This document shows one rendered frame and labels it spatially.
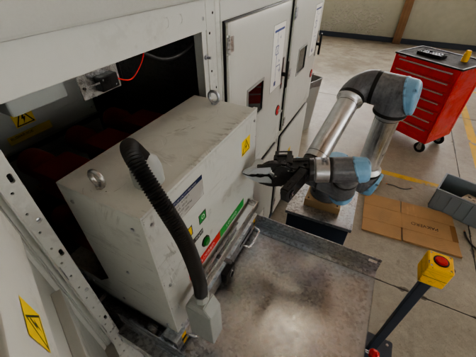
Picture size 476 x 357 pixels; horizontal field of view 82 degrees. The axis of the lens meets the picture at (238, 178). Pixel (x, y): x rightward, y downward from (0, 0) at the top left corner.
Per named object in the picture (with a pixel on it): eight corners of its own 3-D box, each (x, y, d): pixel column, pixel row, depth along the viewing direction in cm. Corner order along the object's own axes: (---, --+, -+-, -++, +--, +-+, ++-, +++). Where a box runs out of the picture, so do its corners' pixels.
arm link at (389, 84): (347, 175, 135) (384, 64, 96) (378, 188, 128) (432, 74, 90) (337, 189, 129) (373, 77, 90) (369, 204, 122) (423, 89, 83)
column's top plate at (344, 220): (300, 176, 161) (301, 173, 160) (358, 191, 151) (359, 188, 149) (285, 212, 138) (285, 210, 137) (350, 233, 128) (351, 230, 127)
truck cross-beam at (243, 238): (256, 223, 115) (257, 213, 111) (179, 352, 78) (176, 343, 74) (246, 219, 117) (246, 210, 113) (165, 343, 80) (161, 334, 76)
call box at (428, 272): (440, 273, 105) (454, 256, 98) (441, 290, 99) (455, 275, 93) (416, 264, 107) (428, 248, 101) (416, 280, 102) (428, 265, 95)
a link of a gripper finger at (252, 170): (244, 163, 88) (273, 163, 86) (241, 175, 84) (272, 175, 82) (243, 155, 86) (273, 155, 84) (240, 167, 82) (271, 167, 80)
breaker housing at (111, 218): (252, 218, 111) (258, 107, 80) (178, 336, 77) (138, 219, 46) (154, 181, 129) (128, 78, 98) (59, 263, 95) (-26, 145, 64)
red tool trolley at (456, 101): (368, 128, 352) (398, 41, 286) (393, 120, 370) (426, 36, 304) (418, 156, 304) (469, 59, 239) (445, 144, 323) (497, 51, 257)
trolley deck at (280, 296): (372, 272, 106) (377, 263, 102) (340, 487, 63) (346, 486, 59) (220, 213, 130) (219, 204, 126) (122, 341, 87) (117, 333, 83)
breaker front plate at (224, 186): (253, 220, 110) (260, 110, 80) (182, 336, 77) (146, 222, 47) (251, 219, 111) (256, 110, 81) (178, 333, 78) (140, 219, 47)
